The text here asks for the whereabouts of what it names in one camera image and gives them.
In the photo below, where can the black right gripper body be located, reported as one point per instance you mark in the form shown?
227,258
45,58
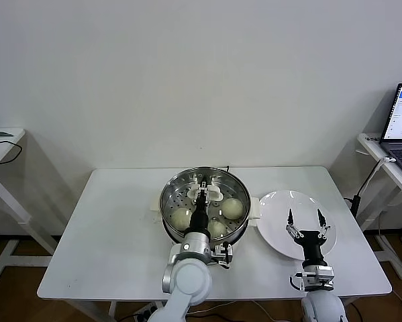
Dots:
313,246

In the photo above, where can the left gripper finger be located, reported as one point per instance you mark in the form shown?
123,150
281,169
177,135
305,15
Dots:
206,196
203,183

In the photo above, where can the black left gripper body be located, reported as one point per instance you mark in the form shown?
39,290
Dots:
200,218

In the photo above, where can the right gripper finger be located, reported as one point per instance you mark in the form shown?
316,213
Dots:
290,217
320,218

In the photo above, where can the white steamed baozi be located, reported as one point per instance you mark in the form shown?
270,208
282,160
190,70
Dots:
218,229
232,208
181,218

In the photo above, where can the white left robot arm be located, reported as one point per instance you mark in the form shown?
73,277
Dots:
187,281

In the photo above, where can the stainless steel steamer basket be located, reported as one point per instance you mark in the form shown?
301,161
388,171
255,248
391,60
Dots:
237,235

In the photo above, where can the white round plate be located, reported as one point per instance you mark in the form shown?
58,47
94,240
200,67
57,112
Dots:
278,208

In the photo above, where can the black power adapter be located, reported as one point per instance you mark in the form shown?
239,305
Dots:
355,203

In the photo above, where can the white table leg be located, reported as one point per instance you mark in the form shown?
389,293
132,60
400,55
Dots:
112,308
350,302

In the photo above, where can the white side desk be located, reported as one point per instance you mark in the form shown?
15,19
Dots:
16,134
372,146

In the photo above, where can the white power strip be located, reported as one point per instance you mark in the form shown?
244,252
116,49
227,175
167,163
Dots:
147,312

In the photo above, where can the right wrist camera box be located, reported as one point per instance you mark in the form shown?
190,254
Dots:
324,275

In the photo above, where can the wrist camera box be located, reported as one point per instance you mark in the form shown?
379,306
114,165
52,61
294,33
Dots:
324,275
224,255

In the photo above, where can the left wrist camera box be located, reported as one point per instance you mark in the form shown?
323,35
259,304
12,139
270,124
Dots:
224,255

